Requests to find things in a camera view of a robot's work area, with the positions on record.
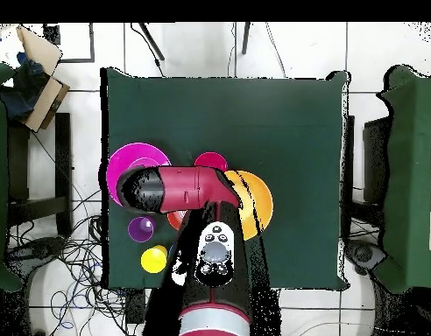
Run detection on small crimson bowl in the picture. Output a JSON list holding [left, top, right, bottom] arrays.
[[193, 150, 230, 173]]

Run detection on large orange bowl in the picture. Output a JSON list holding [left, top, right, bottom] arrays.
[[223, 170, 275, 242]]

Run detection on small red-orange bowl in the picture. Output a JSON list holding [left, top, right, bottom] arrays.
[[166, 209, 186, 232]]

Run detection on dark green table cloth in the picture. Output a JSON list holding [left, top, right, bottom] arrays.
[[100, 66, 351, 291]]

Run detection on purple cup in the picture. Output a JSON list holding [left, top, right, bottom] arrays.
[[127, 215, 157, 243]]

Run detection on large pink bowl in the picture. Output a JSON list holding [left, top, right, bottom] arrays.
[[105, 142, 173, 208]]

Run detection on yellow cup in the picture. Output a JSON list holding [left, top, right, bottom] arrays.
[[140, 244, 168, 275]]

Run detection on black power brick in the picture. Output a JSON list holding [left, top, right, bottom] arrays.
[[125, 289, 146, 325]]

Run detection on black tripod leg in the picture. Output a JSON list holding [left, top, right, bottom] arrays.
[[138, 22, 166, 61], [241, 22, 252, 55]]

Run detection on grey base with black knob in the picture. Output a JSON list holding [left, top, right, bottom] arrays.
[[344, 239, 386, 276], [11, 235, 67, 269]]

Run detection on cardboard box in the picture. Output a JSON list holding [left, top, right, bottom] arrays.
[[0, 24, 71, 134]]

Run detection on dark blue cloth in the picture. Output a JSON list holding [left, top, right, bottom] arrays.
[[0, 52, 50, 120]]

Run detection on tangle of cables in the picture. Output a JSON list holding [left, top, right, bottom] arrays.
[[8, 188, 150, 336]]

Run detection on black rectangular frame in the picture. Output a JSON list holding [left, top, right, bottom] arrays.
[[43, 22, 95, 64]]

